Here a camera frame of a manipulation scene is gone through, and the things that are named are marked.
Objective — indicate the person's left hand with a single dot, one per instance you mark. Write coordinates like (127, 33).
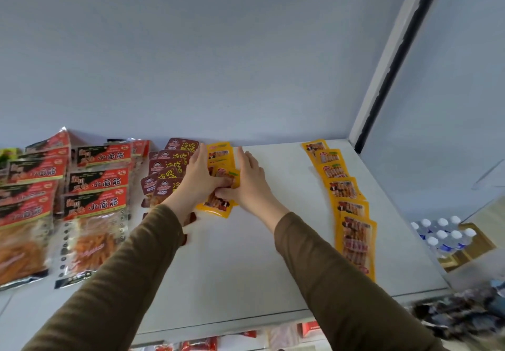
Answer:
(193, 189)

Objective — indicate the person's right hand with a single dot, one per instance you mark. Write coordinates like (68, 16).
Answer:
(254, 193)

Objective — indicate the orange clear snack packet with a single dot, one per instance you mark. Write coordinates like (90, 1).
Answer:
(215, 206)
(225, 172)
(220, 153)

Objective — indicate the stack of maroon snacks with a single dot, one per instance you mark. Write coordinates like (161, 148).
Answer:
(169, 157)

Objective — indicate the white metal shelf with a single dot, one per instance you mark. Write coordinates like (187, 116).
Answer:
(236, 264)

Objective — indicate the pile of black red snacks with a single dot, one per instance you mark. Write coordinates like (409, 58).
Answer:
(94, 200)

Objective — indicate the row of orange clear snacks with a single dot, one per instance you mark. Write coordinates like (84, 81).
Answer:
(355, 240)

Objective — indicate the row of dark red snacks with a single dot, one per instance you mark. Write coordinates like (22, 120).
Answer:
(201, 345)

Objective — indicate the person's left forearm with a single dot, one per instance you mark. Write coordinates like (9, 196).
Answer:
(110, 291)

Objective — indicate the person's right forearm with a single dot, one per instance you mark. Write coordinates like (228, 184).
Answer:
(347, 295)

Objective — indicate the pack of water bottles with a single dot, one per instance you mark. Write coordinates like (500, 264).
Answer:
(444, 236)

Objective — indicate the brown wooden crate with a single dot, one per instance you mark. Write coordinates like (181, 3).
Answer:
(479, 246)

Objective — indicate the hanging strip of black packets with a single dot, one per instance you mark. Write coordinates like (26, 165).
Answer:
(461, 311)

